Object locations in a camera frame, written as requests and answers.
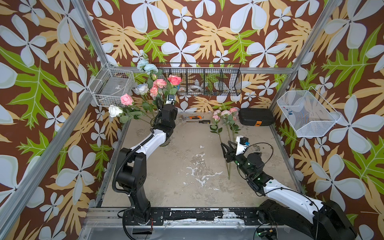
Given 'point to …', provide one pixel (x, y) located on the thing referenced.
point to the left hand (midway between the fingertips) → (165, 103)
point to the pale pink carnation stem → (228, 123)
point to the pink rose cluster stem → (234, 112)
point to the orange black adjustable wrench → (192, 117)
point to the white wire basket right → (307, 113)
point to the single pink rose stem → (214, 127)
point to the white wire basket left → (110, 85)
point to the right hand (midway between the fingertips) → (224, 142)
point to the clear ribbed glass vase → (168, 134)
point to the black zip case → (256, 116)
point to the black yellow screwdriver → (201, 121)
